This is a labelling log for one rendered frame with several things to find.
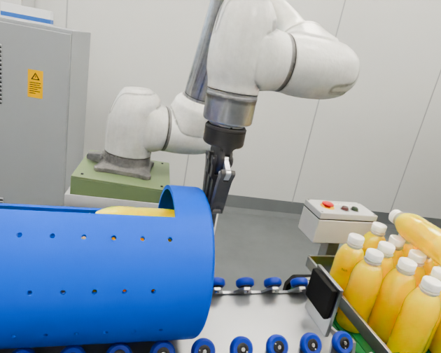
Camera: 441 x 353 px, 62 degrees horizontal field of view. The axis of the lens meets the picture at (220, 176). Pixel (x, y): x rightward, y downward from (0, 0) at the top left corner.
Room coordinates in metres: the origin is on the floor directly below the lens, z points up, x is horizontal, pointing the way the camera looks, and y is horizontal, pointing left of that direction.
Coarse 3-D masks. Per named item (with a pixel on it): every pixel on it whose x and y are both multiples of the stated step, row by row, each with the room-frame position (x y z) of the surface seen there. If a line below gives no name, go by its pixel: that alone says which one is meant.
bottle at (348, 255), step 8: (344, 248) 0.84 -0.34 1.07; (352, 248) 0.84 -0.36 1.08; (360, 248) 0.83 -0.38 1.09; (336, 256) 0.85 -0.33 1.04; (344, 256) 0.83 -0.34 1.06; (352, 256) 0.82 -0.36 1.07; (360, 256) 0.83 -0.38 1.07; (336, 264) 0.84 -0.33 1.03; (344, 264) 0.82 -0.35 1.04; (352, 264) 0.82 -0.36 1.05; (336, 272) 0.83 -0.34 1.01; (344, 272) 0.82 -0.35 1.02; (336, 280) 0.83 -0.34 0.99; (344, 280) 0.82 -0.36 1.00; (344, 288) 0.82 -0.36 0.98
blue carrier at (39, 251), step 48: (192, 192) 0.62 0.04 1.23; (0, 240) 0.43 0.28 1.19; (48, 240) 0.45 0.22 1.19; (96, 240) 0.47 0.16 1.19; (144, 240) 0.50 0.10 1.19; (192, 240) 0.52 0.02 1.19; (0, 288) 0.41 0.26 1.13; (48, 288) 0.43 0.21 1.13; (96, 288) 0.44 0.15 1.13; (144, 288) 0.47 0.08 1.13; (192, 288) 0.49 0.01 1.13; (0, 336) 0.41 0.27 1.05; (48, 336) 0.43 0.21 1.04; (96, 336) 0.45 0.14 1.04; (144, 336) 0.48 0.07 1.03; (192, 336) 0.51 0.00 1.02
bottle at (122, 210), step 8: (104, 208) 0.58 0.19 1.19; (112, 208) 0.58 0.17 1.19; (120, 208) 0.58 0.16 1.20; (128, 208) 0.59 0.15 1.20; (136, 208) 0.60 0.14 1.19; (144, 208) 0.60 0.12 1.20; (152, 208) 0.61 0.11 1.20; (160, 208) 0.62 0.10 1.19; (168, 216) 0.59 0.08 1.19; (168, 240) 0.58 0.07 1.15
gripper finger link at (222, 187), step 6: (222, 174) 0.59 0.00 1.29; (234, 174) 0.60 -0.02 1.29; (216, 180) 0.61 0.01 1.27; (222, 180) 0.60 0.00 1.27; (216, 186) 0.61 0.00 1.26; (222, 186) 0.61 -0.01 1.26; (228, 186) 0.61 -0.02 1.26; (216, 192) 0.61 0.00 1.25; (222, 192) 0.61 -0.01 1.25; (228, 192) 0.61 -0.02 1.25; (216, 198) 0.61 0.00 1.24; (222, 198) 0.62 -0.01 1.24; (210, 204) 0.63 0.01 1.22; (216, 204) 0.62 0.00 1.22; (222, 204) 0.62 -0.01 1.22; (222, 210) 0.62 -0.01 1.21
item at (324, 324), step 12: (312, 276) 0.76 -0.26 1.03; (324, 276) 0.74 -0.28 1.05; (312, 288) 0.75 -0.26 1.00; (324, 288) 0.71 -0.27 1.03; (336, 288) 0.70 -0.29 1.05; (312, 300) 0.73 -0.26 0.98; (324, 300) 0.70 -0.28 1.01; (336, 300) 0.68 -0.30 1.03; (312, 312) 0.74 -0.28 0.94; (324, 312) 0.69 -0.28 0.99; (336, 312) 0.69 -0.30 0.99; (324, 324) 0.69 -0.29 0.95
